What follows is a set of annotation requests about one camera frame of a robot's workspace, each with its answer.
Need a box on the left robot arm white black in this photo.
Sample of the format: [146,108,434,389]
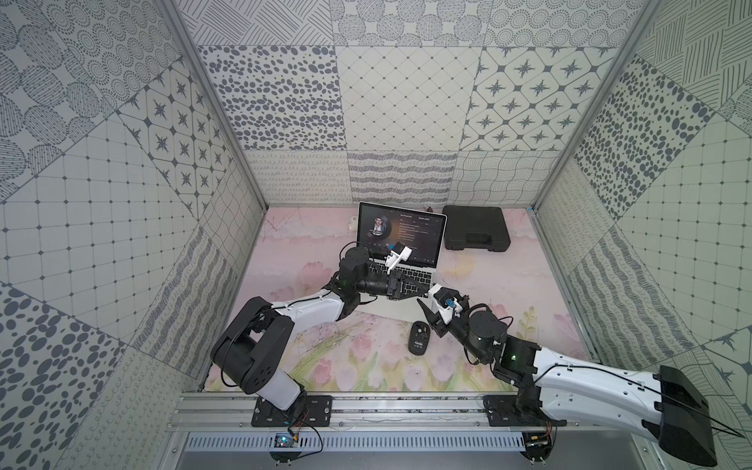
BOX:
[211,243,428,420]

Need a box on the aluminium mounting rail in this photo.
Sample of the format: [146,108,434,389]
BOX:
[166,390,653,434]

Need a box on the silver laptop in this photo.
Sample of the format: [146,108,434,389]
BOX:
[356,202,447,322]

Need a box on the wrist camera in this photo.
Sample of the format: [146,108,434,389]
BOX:
[385,242,412,274]
[428,284,466,325]

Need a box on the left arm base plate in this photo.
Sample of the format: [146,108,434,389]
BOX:
[252,394,333,428]

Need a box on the black wireless mouse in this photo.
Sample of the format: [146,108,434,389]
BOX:
[407,321,431,356]

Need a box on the black plastic tool case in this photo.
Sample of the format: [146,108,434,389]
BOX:
[443,206,511,253]

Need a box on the floral pink table mat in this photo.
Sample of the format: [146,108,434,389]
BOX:
[237,208,588,393]

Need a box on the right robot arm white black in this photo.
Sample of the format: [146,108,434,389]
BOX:
[417,288,742,467]

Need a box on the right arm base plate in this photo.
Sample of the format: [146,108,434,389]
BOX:
[483,395,567,427]

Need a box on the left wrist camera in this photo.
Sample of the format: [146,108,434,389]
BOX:
[385,242,412,274]

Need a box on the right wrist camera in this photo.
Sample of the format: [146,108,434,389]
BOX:
[428,284,466,325]

